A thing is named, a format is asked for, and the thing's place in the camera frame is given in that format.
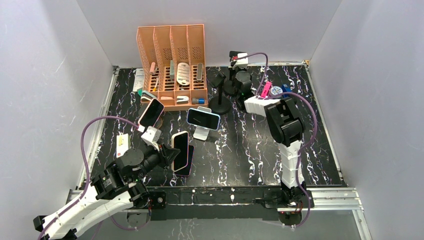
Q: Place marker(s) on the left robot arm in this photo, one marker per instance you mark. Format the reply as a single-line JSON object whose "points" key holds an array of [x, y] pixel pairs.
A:
{"points": [[119, 187]]}

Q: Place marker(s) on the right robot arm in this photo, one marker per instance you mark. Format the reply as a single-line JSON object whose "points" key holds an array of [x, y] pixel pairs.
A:
{"points": [[285, 125]]}

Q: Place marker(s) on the blue-edged smartphone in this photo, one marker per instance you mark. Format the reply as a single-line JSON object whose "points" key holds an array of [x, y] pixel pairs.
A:
{"points": [[203, 119]]}

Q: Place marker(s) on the orange plastic file organizer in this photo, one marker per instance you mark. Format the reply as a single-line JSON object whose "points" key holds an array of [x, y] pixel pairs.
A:
{"points": [[173, 59]]}

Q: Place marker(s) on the white oval label tag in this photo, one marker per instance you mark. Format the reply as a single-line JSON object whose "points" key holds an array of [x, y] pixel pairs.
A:
{"points": [[183, 74]]}

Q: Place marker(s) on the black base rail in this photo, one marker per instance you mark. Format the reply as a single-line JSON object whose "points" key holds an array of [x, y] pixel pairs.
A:
{"points": [[243, 202]]}

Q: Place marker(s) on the white stapler in organizer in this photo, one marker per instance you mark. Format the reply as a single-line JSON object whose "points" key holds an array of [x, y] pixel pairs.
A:
{"points": [[182, 99]]}

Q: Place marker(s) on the magenta-edged black smartphone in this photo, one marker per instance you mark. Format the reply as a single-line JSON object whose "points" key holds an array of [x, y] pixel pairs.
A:
{"points": [[186, 171]]}

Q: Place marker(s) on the small yellow white box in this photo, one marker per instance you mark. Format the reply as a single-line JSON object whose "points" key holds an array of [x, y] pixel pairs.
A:
{"points": [[122, 144]]}

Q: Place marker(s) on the black tall phone stand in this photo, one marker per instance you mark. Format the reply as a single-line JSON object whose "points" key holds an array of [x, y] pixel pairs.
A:
{"points": [[229, 85]]}

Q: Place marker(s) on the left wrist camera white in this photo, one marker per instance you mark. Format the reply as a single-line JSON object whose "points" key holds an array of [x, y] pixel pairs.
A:
{"points": [[151, 137]]}

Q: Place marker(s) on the small white blue bottle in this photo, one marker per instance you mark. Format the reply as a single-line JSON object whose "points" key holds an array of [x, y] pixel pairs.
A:
{"points": [[275, 91]]}

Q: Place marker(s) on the teal small box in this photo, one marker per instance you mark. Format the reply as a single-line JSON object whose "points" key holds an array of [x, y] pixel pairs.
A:
{"points": [[145, 95]]}

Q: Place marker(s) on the green white small box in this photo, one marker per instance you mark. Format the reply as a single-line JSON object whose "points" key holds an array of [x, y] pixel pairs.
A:
{"points": [[172, 70]]}

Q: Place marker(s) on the black round-base phone stand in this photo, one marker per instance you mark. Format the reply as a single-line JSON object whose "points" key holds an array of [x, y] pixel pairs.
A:
{"points": [[218, 104]]}

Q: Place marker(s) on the grey bottle blue cap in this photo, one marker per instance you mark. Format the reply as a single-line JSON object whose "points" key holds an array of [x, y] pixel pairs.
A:
{"points": [[197, 101]]}

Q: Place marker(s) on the pink highlighter marker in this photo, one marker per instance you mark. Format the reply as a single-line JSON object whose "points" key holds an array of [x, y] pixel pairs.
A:
{"points": [[266, 90]]}

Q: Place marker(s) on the pink eraser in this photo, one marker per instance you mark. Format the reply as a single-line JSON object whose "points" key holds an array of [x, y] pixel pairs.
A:
{"points": [[152, 69]]}

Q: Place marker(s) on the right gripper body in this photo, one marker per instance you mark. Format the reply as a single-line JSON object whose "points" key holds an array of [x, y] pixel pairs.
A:
{"points": [[236, 69]]}

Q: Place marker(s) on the beige long stapler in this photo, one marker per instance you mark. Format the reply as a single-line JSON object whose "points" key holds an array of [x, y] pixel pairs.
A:
{"points": [[199, 72]]}

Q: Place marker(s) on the pink-cased tall smartphone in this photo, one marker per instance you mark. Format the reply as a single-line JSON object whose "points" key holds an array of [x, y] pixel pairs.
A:
{"points": [[180, 141]]}

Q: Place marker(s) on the blue stapler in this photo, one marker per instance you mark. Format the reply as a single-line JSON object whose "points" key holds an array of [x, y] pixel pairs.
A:
{"points": [[286, 89]]}

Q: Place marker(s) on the white folding phone stand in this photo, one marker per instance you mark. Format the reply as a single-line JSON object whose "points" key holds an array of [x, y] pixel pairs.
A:
{"points": [[202, 133]]}

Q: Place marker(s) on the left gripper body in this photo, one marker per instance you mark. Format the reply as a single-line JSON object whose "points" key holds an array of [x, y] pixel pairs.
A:
{"points": [[159, 156]]}

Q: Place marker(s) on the white paper packet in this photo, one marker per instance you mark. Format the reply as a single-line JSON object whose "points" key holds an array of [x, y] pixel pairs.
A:
{"points": [[139, 79]]}

